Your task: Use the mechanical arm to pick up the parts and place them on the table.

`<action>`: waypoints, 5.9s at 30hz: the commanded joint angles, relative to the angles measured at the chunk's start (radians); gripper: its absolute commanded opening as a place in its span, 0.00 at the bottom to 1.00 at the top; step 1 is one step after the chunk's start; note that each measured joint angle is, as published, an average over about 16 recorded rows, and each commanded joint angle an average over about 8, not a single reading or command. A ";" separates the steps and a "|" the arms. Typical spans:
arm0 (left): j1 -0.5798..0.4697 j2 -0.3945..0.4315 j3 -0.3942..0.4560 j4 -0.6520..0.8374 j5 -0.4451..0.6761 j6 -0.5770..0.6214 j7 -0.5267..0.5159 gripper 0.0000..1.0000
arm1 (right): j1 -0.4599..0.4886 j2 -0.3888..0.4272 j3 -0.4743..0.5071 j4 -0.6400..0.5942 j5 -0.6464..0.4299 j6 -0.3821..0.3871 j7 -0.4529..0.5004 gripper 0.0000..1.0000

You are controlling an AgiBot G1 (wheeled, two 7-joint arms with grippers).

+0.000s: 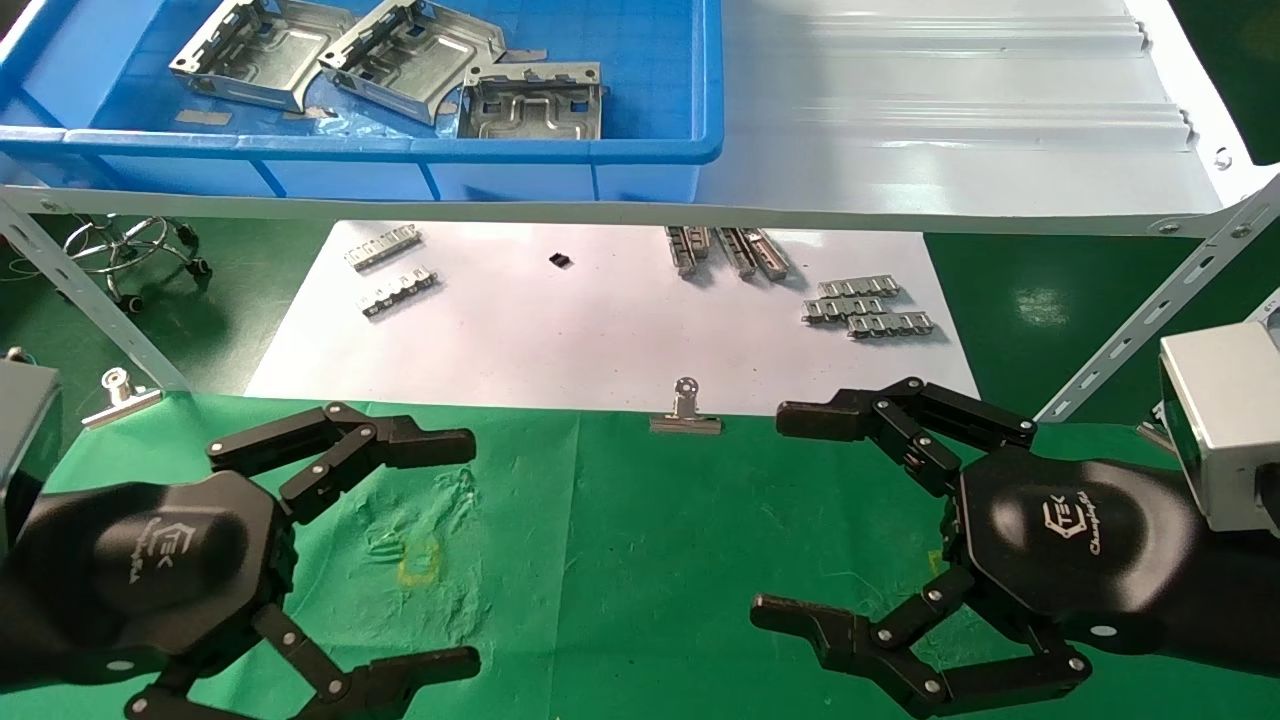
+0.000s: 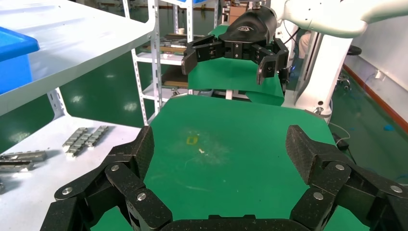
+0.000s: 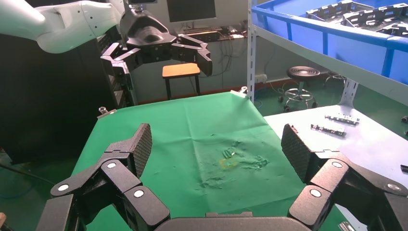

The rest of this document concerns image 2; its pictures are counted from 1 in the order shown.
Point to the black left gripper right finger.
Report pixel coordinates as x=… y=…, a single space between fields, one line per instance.
x=331 y=178

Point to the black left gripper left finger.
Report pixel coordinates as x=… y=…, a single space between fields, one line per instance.
x=121 y=178

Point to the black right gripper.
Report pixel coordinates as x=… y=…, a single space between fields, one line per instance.
x=251 y=28

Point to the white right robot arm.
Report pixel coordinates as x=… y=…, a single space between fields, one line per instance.
x=331 y=16

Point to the green cloth covered table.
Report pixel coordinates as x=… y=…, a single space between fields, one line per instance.
x=223 y=79

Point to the black power adapter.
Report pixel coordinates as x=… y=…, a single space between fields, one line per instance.
x=341 y=144

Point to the brown cardboard box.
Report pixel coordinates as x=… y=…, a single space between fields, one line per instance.
x=237 y=14

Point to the silver toothed metal strip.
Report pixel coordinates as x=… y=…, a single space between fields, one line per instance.
x=79 y=146
x=97 y=135
x=75 y=139

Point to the white flat shelf panel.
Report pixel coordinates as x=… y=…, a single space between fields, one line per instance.
x=63 y=173

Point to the white paper cup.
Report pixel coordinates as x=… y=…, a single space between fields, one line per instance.
x=181 y=31

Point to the brown wooden board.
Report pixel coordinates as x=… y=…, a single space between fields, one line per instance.
x=175 y=78

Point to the blue floor scrap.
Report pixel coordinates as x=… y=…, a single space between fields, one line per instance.
x=389 y=128

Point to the white background storage rack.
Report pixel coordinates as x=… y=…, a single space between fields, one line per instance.
x=145 y=58

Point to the green table cloth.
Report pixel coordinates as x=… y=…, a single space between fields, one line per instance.
x=239 y=165

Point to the white robot torso column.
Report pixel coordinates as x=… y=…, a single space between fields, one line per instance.
x=328 y=70

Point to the black round stool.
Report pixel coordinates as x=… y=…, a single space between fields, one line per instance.
x=353 y=50

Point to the white metal shelf rack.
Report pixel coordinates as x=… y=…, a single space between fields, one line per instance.
x=79 y=38

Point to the blue plastic bin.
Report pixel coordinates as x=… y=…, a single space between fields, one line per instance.
x=14 y=60

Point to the white perforated rack post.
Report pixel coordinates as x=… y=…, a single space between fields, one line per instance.
x=157 y=79
x=56 y=102

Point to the silver metal rail piece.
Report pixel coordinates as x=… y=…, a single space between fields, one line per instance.
x=16 y=165
x=25 y=156

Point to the white wall socket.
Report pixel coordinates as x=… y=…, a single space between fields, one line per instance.
x=378 y=74

